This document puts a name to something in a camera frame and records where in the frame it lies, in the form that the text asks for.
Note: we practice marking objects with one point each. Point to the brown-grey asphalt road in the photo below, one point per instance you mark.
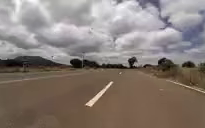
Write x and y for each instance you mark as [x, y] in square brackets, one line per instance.
[130, 103]

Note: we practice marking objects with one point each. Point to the dark hill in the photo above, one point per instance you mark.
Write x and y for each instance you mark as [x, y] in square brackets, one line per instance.
[30, 61]

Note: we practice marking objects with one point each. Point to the tree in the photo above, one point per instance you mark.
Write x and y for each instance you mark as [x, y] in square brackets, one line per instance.
[132, 61]

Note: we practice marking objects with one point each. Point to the row of trees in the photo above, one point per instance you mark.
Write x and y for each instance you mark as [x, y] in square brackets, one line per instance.
[90, 64]

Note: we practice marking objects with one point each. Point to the dry grass verge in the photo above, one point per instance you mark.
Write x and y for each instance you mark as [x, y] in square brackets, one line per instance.
[10, 69]
[190, 77]

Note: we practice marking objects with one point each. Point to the pole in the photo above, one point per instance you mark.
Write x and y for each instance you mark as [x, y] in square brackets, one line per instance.
[82, 61]

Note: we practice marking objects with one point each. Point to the white edge line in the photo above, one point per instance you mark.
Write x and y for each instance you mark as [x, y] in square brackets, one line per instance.
[33, 78]
[190, 87]

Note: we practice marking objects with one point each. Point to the row of bushes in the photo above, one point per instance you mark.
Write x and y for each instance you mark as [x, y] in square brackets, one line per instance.
[166, 63]

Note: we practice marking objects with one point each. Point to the white dashed centre line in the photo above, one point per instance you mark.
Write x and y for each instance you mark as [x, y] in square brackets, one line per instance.
[98, 96]

